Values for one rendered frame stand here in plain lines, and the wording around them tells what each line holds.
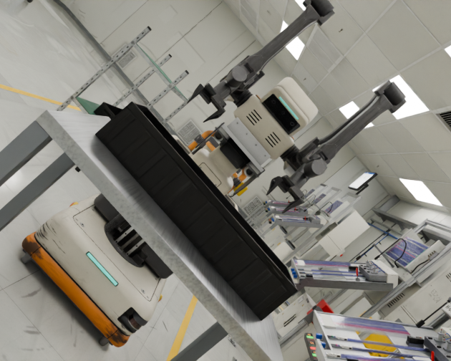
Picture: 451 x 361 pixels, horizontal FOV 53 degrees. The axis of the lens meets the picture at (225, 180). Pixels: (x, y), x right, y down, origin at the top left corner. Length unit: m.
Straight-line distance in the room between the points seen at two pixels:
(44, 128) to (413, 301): 3.32
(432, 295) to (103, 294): 2.61
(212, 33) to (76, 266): 9.61
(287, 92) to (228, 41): 9.33
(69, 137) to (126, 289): 1.23
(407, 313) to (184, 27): 8.96
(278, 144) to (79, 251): 0.96
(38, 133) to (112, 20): 10.93
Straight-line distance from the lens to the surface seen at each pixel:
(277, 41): 1.75
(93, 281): 2.06
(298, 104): 1.92
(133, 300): 2.05
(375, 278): 3.77
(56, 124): 0.91
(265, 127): 1.95
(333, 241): 6.96
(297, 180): 1.69
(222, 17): 11.37
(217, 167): 1.98
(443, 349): 2.62
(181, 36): 11.35
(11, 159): 0.94
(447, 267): 3.88
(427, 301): 3.89
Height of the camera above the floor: 1.02
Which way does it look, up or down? 4 degrees down
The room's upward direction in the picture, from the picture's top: 49 degrees clockwise
